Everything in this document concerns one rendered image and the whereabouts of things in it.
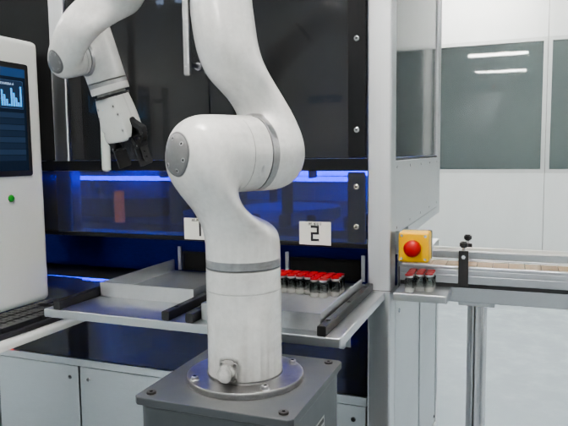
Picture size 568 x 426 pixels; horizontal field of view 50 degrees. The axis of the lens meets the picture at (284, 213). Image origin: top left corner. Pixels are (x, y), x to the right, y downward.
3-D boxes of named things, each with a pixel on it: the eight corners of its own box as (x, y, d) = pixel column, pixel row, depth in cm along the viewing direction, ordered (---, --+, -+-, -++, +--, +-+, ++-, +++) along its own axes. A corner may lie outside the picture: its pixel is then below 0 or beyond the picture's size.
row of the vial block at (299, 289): (271, 290, 152) (271, 271, 151) (341, 295, 145) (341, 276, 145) (268, 292, 150) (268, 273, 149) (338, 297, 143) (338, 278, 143)
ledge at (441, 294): (402, 288, 162) (402, 281, 162) (452, 292, 157) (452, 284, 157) (392, 300, 149) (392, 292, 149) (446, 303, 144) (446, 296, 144)
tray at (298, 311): (264, 286, 158) (264, 272, 157) (362, 292, 148) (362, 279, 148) (201, 319, 126) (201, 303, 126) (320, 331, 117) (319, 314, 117)
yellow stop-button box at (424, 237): (403, 256, 153) (403, 228, 153) (432, 258, 151) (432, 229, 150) (397, 261, 146) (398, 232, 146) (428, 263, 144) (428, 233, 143)
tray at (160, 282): (173, 270, 180) (173, 259, 180) (253, 275, 171) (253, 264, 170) (101, 296, 148) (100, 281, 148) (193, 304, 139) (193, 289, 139)
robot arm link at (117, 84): (80, 88, 132) (84, 101, 133) (99, 82, 126) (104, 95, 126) (112, 79, 137) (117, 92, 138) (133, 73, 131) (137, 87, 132)
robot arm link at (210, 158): (296, 264, 97) (294, 114, 94) (199, 282, 84) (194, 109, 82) (248, 256, 105) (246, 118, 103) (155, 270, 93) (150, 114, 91)
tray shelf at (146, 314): (159, 275, 182) (159, 270, 182) (390, 292, 157) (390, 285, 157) (43, 316, 137) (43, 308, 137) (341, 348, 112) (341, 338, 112)
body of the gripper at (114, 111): (84, 97, 133) (101, 146, 136) (106, 90, 126) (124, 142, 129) (113, 90, 138) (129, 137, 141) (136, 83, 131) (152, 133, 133)
